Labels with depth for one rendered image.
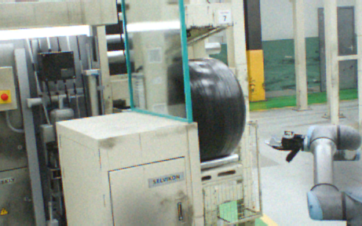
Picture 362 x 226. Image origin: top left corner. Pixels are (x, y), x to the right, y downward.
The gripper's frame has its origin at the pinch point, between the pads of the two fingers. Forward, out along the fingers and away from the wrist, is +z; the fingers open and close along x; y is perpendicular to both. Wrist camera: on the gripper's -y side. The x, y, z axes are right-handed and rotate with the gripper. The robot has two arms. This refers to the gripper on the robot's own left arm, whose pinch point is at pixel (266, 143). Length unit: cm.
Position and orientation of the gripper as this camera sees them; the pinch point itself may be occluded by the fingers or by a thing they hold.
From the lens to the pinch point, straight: 278.9
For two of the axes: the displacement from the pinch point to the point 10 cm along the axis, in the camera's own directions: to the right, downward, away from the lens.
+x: -3.5, 4.9, -8.0
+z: -9.4, -1.1, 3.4
